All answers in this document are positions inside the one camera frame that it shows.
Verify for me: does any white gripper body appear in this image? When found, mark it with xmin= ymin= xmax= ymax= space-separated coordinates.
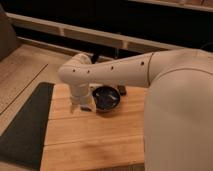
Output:
xmin=69 ymin=83 xmax=92 ymax=107

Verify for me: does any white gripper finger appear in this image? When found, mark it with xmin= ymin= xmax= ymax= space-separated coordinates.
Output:
xmin=89 ymin=105 xmax=95 ymax=111
xmin=70 ymin=105 xmax=75 ymax=114

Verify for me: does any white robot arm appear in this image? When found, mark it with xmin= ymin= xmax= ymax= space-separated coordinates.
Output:
xmin=59 ymin=48 xmax=213 ymax=171

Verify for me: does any dark ceramic bowl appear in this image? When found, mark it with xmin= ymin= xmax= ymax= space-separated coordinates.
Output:
xmin=92 ymin=86 xmax=120 ymax=112

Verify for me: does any small dark block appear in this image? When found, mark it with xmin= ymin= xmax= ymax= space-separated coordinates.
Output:
xmin=117 ymin=85 xmax=127 ymax=96

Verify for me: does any dark grey floor mat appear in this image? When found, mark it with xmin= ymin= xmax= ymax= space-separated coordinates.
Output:
xmin=0 ymin=82 xmax=54 ymax=171

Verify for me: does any grey sofa corner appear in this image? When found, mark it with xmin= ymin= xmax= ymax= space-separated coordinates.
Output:
xmin=0 ymin=4 xmax=20 ymax=61

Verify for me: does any white shelf rail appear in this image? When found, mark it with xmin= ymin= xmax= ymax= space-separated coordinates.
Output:
xmin=5 ymin=11 xmax=213 ymax=59

